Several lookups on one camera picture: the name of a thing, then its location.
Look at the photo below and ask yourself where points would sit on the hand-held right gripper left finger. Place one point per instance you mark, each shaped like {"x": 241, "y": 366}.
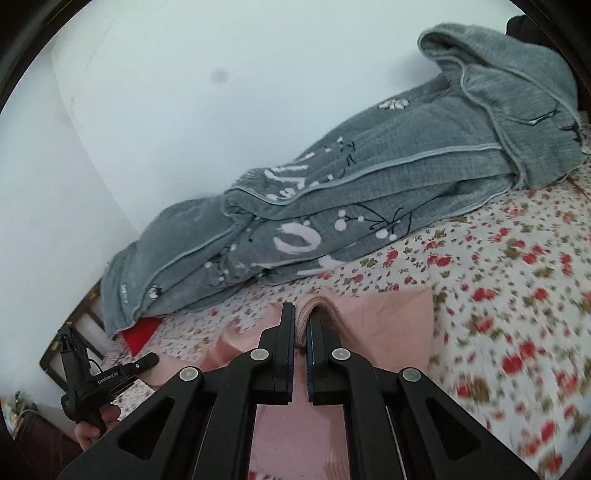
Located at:
{"x": 272, "y": 360}

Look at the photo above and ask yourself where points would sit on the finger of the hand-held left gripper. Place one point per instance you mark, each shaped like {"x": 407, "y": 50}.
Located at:
{"x": 143, "y": 362}

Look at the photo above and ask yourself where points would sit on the grey flower-print quilt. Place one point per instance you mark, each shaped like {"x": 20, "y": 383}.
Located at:
{"x": 369, "y": 184}

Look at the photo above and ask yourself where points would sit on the brown wooden bed frame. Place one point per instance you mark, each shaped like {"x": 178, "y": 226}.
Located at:
{"x": 87, "y": 318}

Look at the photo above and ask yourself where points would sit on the pink long-sleeved shirt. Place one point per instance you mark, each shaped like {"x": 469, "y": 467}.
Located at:
{"x": 374, "y": 323}

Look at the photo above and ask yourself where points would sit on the person's left hand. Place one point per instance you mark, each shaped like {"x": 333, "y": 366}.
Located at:
{"x": 92, "y": 431}

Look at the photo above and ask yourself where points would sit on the red cloth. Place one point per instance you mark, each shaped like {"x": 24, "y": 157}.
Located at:
{"x": 141, "y": 334}

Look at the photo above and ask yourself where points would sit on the dark wooden cabinet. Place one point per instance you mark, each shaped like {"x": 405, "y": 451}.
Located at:
{"x": 41, "y": 434}

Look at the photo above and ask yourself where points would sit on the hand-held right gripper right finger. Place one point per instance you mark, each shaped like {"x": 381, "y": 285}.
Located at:
{"x": 323, "y": 360}

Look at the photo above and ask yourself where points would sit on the black clothing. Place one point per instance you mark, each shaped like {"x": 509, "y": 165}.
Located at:
{"x": 526, "y": 27}

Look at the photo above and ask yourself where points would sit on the floral bed sheet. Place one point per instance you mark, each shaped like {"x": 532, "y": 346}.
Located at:
{"x": 508, "y": 300}

